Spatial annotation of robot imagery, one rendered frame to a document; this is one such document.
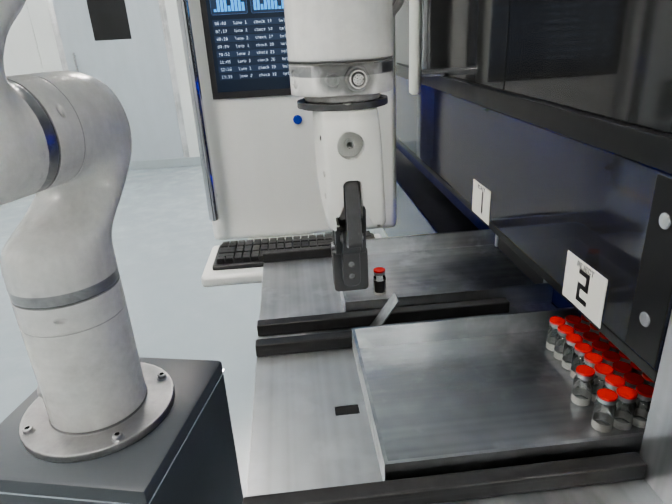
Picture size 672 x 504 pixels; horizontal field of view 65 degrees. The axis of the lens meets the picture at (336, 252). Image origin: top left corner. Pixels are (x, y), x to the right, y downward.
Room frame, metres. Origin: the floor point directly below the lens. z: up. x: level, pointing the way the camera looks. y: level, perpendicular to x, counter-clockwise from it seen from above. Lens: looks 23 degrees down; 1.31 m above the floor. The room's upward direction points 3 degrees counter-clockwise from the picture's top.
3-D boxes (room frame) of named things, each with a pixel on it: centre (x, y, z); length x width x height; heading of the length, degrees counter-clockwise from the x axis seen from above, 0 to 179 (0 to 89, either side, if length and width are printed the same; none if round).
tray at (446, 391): (0.54, -0.20, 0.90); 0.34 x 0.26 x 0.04; 94
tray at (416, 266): (0.87, -0.17, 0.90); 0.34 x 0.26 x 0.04; 94
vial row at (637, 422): (0.55, -0.33, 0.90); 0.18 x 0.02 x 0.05; 4
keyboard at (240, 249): (1.20, 0.10, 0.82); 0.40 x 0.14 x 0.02; 93
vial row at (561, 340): (0.54, -0.31, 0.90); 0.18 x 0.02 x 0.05; 4
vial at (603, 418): (0.46, -0.29, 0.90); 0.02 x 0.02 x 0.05
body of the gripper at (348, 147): (0.45, -0.01, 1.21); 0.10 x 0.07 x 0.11; 4
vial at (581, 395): (0.51, -0.29, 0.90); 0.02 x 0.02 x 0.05
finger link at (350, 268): (0.43, -0.01, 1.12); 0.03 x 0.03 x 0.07; 4
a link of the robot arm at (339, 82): (0.45, -0.01, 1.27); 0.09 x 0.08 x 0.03; 4
